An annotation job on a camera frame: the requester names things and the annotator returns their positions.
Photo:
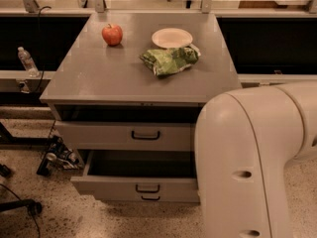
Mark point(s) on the red apple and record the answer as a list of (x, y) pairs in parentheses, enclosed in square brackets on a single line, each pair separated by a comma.
[(112, 34)]

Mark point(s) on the white plate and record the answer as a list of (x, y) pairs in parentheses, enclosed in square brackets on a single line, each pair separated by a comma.
[(171, 38)]

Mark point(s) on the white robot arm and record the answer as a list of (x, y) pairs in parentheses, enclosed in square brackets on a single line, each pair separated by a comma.
[(243, 141)]

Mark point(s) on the black tool pile on floor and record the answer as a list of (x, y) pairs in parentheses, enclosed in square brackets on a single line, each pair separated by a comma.
[(57, 155)]

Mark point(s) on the grey metal drawer cabinet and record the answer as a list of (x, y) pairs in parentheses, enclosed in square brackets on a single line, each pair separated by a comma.
[(94, 73)]

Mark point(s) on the clear plastic water bottle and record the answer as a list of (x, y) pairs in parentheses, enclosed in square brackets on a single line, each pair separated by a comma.
[(28, 62)]

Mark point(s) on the black chair leg with caster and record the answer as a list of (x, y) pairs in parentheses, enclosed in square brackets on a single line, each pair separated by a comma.
[(33, 208)]

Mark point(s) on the grey top drawer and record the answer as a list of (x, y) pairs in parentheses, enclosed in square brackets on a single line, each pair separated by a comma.
[(114, 127)]

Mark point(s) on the green chip bag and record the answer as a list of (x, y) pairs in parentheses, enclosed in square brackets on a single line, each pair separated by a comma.
[(170, 61)]

